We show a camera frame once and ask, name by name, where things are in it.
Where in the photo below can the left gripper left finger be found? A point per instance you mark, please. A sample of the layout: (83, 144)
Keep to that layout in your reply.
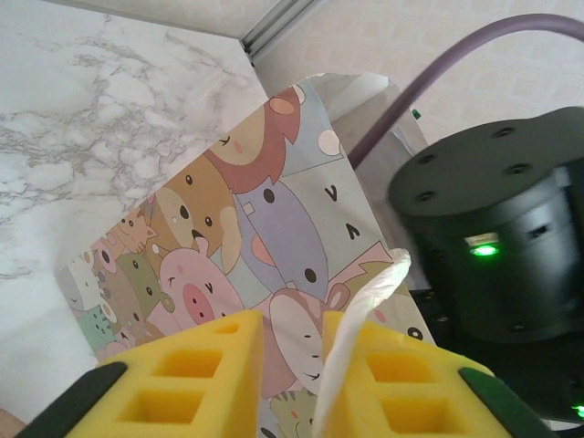
(242, 365)

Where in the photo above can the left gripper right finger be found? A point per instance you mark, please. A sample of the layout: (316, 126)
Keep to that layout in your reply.
(433, 401)

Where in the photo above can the aluminium frame post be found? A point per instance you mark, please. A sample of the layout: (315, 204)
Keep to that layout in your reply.
(269, 27)

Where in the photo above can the cartoon animal paper gift bag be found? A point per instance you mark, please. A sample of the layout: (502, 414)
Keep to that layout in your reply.
(274, 219)

